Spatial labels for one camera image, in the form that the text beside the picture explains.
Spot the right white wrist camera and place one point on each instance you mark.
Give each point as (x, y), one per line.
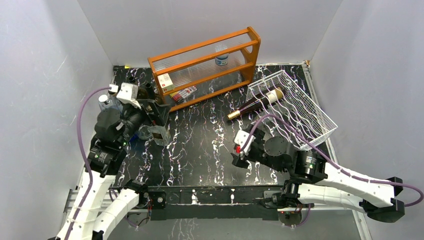
(242, 143)

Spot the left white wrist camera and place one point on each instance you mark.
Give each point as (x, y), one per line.
(126, 93)

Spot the clear round glass bottle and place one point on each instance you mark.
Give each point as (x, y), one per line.
(144, 133)

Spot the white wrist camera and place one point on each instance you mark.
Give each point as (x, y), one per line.
(242, 143)
(126, 93)

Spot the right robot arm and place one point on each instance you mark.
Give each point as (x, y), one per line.
(313, 180)

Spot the brown wine bottle silver cap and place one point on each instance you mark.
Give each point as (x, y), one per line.
(131, 80)

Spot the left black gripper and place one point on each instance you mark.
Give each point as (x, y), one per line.
(160, 112)

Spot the small blue labelled jar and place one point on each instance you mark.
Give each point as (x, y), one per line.
(221, 60)

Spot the gold capped dark bottle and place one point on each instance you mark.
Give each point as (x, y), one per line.
(259, 101)

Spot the orange wooden shelf rack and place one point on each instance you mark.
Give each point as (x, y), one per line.
(195, 65)

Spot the white wire wine rack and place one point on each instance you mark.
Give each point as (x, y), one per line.
(296, 107)

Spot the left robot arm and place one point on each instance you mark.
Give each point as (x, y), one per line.
(108, 149)

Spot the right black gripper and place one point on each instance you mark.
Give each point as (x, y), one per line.
(241, 161)

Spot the white red small box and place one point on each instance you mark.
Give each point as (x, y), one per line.
(165, 82)

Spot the black metal base rail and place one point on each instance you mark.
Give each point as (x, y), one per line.
(212, 202)

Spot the marker pen pack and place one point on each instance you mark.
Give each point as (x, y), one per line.
(183, 95)

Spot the blue square glass bottle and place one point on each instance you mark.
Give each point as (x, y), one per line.
(109, 102)

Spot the dark green wine bottle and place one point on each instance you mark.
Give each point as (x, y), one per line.
(150, 91)

